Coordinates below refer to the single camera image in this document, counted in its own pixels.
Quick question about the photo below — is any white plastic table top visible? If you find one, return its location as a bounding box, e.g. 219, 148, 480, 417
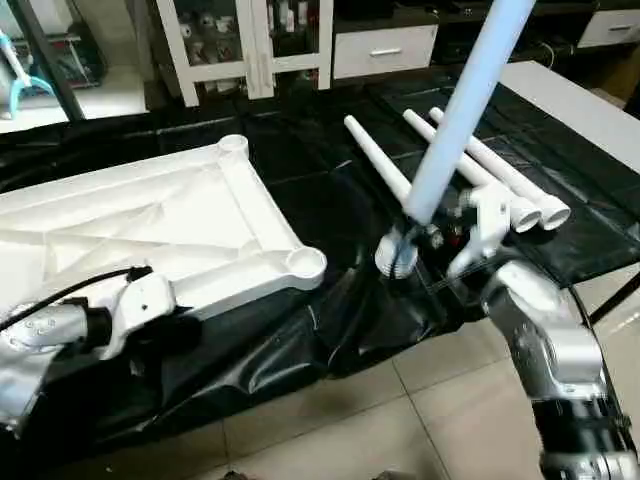
0, 133, 329, 343

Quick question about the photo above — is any white plastic table leg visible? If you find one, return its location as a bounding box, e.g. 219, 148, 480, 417
342, 114, 414, 207
374, 0, 537, 282
401, 108, 542, 234
428, 105, 573, 232

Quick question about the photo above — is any black work mat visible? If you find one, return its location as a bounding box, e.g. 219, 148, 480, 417
0, 70, 640, 451

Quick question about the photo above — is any white flat board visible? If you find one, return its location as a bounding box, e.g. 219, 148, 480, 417
496, 60, 640, 153

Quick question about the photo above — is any black low shelf unit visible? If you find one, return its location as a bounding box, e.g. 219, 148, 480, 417
335, 0, 640, 76

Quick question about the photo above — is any white glass door cabinet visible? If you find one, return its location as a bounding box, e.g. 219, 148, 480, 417
154, 0, 337, 109

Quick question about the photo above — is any small white drawer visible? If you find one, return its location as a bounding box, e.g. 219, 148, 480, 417
577, 8, 640, 50

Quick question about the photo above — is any teal and white mop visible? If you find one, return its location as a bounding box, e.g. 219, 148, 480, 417
0, 28, 57, 103

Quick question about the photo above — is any black slanted pole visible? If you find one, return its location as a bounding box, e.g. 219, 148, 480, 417
5, 0, 87, 122

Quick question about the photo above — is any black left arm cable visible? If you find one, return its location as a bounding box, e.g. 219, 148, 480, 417
0, 264, 154, 332

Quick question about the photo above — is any white drawer unit with handle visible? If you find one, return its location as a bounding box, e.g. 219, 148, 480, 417
332, 22, 440, 82

